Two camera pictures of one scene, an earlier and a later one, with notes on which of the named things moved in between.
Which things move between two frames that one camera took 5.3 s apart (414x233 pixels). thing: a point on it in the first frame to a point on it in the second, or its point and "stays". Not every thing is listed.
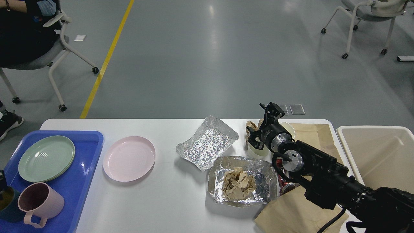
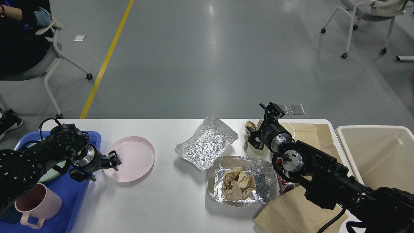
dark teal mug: x=9 y=211 stays
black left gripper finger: x=3 y=183 to x=81 y=176
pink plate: x=129 y=159 stays
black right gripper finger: x=257 y=138 stays
